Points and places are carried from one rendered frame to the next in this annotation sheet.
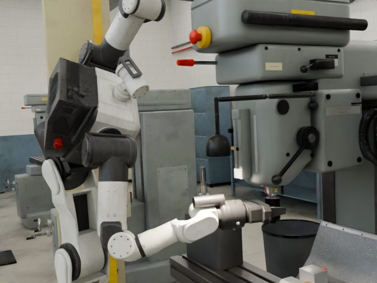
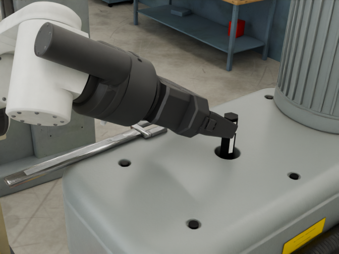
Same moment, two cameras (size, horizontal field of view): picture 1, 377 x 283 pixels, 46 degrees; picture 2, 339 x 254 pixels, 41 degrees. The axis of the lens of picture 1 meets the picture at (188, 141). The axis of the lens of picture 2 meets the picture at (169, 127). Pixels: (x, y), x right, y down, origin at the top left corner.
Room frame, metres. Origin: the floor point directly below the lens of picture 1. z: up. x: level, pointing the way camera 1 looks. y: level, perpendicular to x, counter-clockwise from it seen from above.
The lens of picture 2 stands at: (0.87, -0.08, 2.25)
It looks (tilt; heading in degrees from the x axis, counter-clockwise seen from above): 31 degrees down; 349
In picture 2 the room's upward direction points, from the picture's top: 3 degrees clockwise
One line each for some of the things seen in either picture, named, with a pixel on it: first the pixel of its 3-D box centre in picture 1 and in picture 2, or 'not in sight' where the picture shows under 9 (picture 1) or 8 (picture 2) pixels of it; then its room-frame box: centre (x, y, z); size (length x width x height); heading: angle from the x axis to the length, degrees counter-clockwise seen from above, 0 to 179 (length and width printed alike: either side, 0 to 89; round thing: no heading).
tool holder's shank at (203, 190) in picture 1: (203, 180); not in sight; (1.79, -0.05, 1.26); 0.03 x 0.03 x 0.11
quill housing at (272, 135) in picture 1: (271, 132); not in sight; (1.39, -0.26, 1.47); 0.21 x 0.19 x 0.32; 28
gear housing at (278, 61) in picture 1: (278, 65); not in sight; (1.41, -0.30, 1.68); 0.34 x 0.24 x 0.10; 118
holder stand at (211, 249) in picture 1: (212, 236); not in sight; (1.75, -0.08, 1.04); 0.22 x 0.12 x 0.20; 35
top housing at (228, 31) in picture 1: (270, 23); (229, 191); (1.40, -0.27, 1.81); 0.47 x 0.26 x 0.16; 118
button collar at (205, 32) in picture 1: (202, 37); not in sight; (1.28, -0.06, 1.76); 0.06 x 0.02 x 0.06; 28
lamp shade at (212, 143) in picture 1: (217, 144); not in sight; (1.27, -0.08, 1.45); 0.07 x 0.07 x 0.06
